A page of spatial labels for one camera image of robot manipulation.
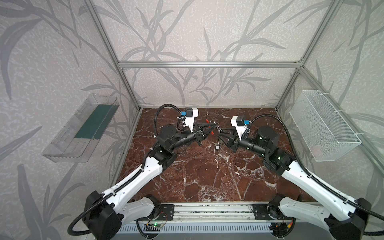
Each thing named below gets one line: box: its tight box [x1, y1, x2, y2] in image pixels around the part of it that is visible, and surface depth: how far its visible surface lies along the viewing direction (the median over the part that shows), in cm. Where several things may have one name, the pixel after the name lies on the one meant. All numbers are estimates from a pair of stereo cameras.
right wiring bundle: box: [268, 221, 294, 237], surface depth 72 cm
